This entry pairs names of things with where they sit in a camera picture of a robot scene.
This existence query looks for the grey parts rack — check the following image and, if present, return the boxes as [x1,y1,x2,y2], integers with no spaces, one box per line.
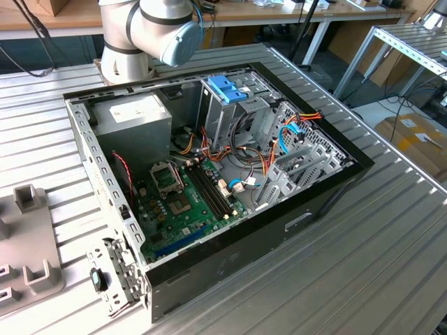
[0,184,66,317]

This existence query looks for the blue expansion slot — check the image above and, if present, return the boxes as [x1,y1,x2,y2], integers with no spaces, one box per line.
[154,224,210,258]

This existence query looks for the CPU socket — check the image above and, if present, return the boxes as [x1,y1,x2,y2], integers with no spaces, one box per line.
[166,193,195,216]

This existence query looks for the black PC case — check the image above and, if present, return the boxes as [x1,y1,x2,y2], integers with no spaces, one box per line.
[62,61,376,324]

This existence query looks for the black RAM slot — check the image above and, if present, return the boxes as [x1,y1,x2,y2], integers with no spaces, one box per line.
[189,165,228,219]
[198,162,235,214]
[184,166,224,221]
[193,163,231,216]

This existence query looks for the silver disk bay cage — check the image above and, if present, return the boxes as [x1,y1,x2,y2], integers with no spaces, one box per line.
[254,100,354,213]

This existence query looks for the metal socket cover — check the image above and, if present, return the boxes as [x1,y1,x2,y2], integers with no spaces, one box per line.
[149,161,185,193]

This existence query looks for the black device on floor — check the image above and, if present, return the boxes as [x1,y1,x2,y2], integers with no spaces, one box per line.
[422,83,447,110]

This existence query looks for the red black fan wire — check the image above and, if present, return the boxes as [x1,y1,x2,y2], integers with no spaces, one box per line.
[111,150,137,210]

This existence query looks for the cardboard box with labels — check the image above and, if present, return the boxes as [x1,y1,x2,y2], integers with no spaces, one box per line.
[374,113,447,183]

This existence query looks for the black stand pole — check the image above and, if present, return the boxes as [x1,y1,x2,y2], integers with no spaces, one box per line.
[288,0,324,73]

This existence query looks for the blue data wire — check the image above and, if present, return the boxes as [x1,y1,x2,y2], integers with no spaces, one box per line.
[277,119,310,157]

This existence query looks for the black hanging cable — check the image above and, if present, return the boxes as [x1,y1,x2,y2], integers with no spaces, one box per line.
[0,0,57,78]

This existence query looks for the silver card retainer bracket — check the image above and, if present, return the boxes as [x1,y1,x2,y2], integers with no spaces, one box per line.
[86,237,150,319]

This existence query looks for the long wooden desk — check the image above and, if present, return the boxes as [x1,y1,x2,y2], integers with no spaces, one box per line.
[0,0,416,67]

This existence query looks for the blue plastic drive latch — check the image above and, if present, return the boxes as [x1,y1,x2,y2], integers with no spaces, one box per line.
[207,75,251,105]

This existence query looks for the brown cardboard sheet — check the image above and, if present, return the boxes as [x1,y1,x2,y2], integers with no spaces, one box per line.
[326,19,416,88]

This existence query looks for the silver drive cage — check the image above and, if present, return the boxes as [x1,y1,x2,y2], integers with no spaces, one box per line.
[194,71,282,149]

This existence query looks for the green motherboard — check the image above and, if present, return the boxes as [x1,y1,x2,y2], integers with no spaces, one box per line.
[134,156,251,265]

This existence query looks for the black latch with blue tab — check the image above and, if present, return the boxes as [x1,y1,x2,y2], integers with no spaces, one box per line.
[89,267,108,292]

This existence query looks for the small brown cardboard box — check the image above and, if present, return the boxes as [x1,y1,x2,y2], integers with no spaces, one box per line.
[20,0,71,17]

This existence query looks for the orange black wire bundle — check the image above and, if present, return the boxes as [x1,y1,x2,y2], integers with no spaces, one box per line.
[170,125,268,177]

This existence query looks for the orange red power wire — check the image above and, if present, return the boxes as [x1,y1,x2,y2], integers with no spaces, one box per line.
[260,110,323,179]

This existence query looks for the grey power supply unit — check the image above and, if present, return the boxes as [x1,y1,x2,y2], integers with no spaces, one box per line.
[91,92,174,168]

